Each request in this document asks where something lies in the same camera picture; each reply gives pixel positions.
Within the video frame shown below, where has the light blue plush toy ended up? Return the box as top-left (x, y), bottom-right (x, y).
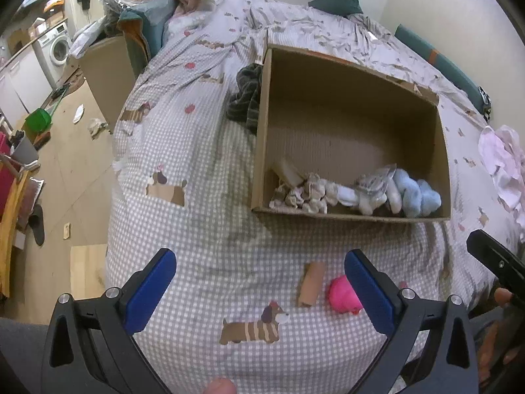
top-left (385, 168), bottom-right (441, 219)

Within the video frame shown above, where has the tan sock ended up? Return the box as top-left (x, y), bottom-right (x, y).
top-left (297, 261), bottom-right (326, 307)

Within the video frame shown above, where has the white satin scrunchie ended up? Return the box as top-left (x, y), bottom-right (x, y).
top-left (325, 182), bottom-right (387, 216)

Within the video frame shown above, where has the mauve lace-trimmed scrunchie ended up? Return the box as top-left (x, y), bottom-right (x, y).
top-left (269, 173), bottom-right (328, 214)

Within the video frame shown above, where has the operator right hand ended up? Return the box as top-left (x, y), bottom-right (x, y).
top-left (477, 286), bottom-right (525, 383)

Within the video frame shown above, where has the operator left thumb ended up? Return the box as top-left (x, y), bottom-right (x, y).
top-left (203, 378), bottom-right (238, 394)

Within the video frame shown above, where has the pink white crumpled cloth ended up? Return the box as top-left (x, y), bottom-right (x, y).
top-left (478, 124), bottom-right (524, 243)

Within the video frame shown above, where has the black slipper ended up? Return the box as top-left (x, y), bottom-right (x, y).
top-left (28, 204), bottom-right (45, 246)

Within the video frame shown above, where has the grey white patterned cloth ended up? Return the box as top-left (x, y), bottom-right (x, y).
top-left (354, 164), bottom-right (397, 197)

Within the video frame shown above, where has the checkered dachshund print bedspread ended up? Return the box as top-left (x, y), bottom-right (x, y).
top-left (107, 0), bottom-right (523, 393)

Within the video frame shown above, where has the teal bolster cushion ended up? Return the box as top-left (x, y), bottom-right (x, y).
top-left (394, 24), bottom-right (492, 122)

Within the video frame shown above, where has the grey plastic cup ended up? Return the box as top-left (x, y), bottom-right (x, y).
top-left (10, 131), bottom-right (38, 164)

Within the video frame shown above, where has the green plastic dustpan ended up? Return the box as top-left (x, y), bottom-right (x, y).
top-left (25, 108), bottom-right (52, 133)

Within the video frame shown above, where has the open cardboard box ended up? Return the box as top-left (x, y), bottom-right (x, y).
top-left (251, 45), bottom-right (451, 222)

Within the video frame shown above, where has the brown cardboard side box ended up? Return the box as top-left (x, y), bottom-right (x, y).
top-left (79, 36), bottom-right (136, 133)

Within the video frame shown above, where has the dark striped cloth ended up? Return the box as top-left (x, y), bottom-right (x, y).
top-left (226, 63), bottom-right (263, 134)

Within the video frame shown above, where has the white washing machine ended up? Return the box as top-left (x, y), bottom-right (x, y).
top-left (33, 20), bottom-right (77, 90)

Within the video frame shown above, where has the dark green pillow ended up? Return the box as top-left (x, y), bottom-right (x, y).
top-left (308, 0), bottom-right (363, 17)

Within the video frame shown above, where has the teal folded blanket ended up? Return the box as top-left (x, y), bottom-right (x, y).
top-left (116, 0), bottom-right (178, 77)

